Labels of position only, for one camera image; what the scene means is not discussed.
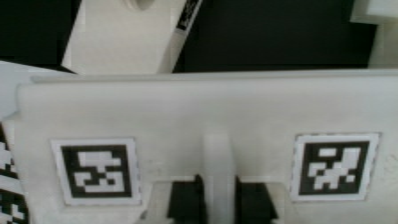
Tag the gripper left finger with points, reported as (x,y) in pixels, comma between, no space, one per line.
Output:
(187,206)

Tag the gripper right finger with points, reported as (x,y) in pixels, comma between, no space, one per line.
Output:
(255,209)

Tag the white cabinet door panel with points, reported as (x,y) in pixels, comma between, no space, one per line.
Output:
(288,128)

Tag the small white cabinet top panel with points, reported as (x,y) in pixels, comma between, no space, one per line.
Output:
(128,36)

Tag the white cabinet body box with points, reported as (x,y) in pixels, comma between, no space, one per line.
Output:
(377,12)

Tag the white marker sheet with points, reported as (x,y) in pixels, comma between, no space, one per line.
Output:
(18,74)

